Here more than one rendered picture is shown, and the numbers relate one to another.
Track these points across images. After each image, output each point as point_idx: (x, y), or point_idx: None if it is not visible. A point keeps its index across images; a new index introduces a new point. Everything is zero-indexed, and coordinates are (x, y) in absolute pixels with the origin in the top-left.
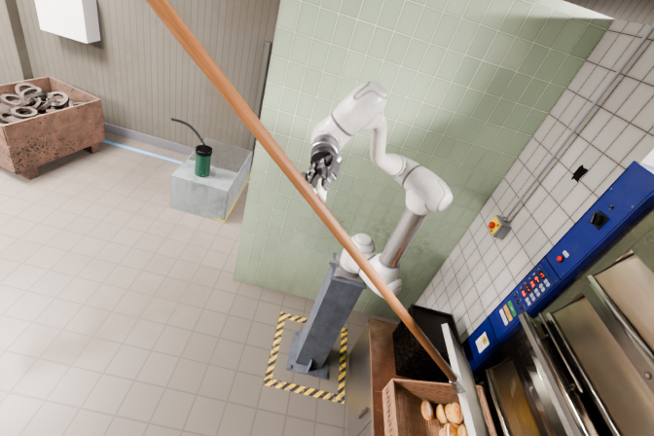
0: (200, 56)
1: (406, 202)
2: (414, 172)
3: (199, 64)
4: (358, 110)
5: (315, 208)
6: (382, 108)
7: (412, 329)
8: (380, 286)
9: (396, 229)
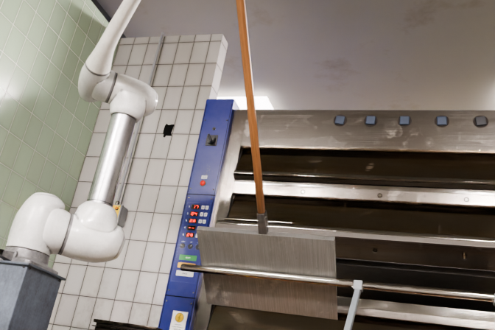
0: None
1: (120, 107)
2: (120, 74)
3: None
4: None
5: None
6: None
7: (256, 124)
8: (250, 61)
9: (112, 145)
